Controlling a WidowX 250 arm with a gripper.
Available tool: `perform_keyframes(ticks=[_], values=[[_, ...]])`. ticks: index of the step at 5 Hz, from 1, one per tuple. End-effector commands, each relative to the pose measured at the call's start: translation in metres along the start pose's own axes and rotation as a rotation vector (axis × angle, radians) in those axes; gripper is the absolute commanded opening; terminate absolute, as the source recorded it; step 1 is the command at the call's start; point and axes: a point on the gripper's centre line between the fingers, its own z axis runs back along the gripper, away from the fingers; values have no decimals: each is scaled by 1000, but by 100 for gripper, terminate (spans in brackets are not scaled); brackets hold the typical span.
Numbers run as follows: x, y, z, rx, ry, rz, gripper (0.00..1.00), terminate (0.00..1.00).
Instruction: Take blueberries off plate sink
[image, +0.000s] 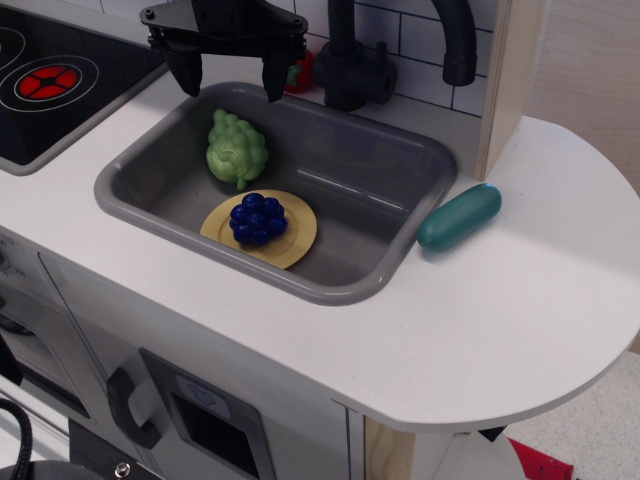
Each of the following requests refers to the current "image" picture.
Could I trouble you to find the red toy strawberry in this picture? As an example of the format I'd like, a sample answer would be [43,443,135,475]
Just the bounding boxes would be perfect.
[285,50,315,94]

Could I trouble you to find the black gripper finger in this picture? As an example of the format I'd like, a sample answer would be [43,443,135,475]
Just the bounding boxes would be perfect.
[262,52,295,103]
[163,49,202,97]

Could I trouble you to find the teal toy cucumber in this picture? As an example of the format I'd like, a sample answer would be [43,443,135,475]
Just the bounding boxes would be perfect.
[417,183,502,252]

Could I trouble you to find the blue toy blueberries cluster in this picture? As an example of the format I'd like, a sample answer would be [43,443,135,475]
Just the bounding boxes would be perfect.
[229,193,288,245]

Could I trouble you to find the black toy faucet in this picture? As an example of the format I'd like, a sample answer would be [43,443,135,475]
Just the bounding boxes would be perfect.
[314,1,477,112]

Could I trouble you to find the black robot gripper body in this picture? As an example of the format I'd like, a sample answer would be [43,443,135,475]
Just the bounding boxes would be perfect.
[140,0,308,62]

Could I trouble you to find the black toy stove top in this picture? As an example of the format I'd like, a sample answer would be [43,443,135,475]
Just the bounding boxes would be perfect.
[1,6,167,176]

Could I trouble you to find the red object on floor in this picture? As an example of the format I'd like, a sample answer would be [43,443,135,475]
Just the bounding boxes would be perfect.
[509,439,574,480]

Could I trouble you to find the wooden side panel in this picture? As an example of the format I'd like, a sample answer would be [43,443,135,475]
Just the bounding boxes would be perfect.
[474,0,547,181]

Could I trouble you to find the grey plastic sink basin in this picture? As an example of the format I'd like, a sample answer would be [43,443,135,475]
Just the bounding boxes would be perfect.
[94,82,456,305]

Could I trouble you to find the green toy lettuce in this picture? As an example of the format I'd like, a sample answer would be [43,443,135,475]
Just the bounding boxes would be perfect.
[206,109,269,191]

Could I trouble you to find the grey dishwasher panel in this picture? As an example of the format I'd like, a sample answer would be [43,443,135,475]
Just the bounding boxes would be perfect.
[140,349,276,479]

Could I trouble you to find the yellow toy plate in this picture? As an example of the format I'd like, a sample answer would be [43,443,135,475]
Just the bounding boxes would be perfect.
[200,190,317,269]

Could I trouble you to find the black oven door handle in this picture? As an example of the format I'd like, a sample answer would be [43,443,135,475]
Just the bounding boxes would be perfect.
[106,368,161,450]

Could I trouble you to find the grey oven door window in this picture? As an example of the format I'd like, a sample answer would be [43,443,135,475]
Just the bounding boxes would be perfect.
[1,296,90,419]

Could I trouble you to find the black braided cable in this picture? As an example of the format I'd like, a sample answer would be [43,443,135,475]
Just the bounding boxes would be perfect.
[0,398,34,480]

